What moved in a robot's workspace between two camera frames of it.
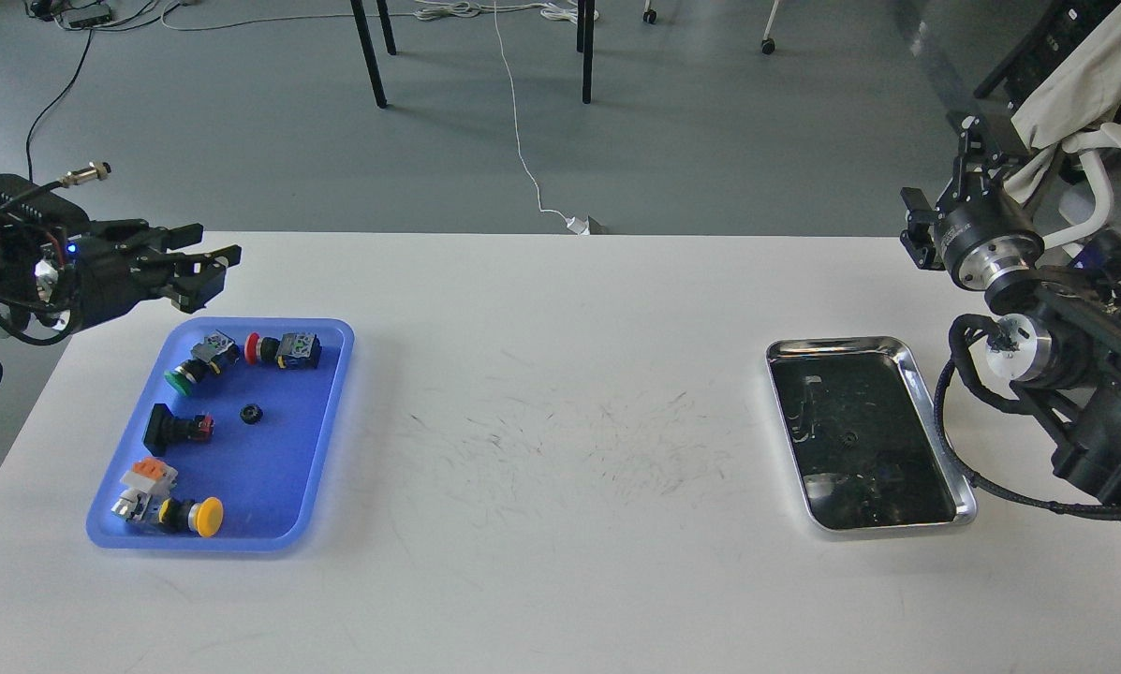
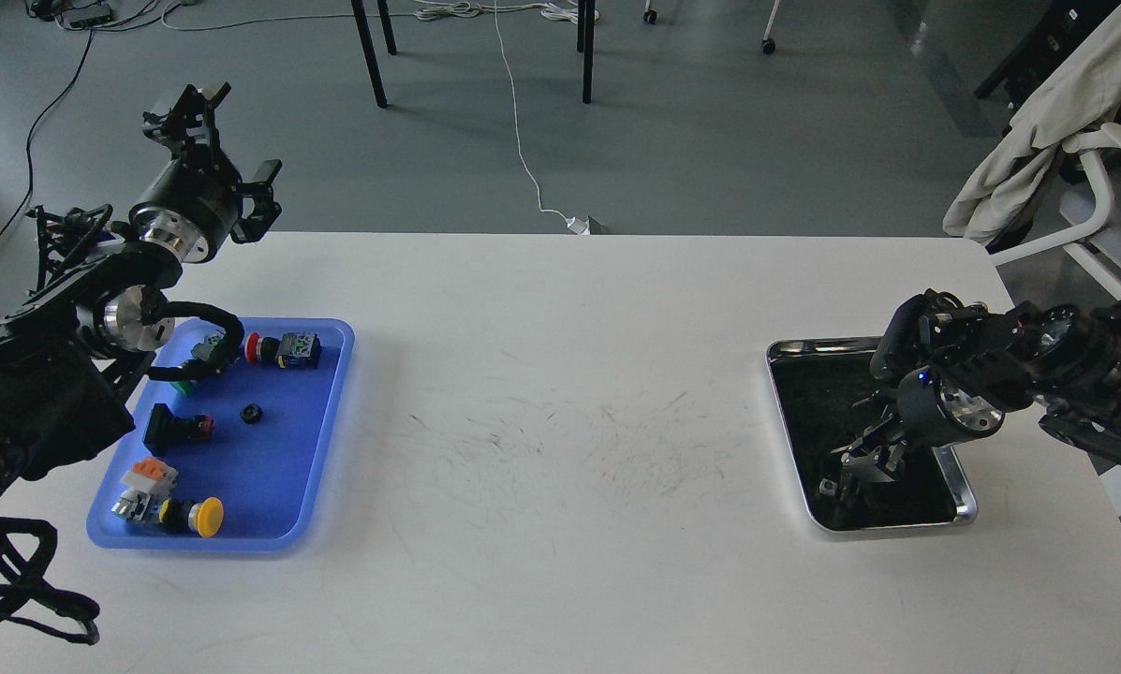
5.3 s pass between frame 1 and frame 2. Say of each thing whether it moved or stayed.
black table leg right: stayed
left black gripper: moved
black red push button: stayed
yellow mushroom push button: stayed
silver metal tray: stayed
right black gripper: moved
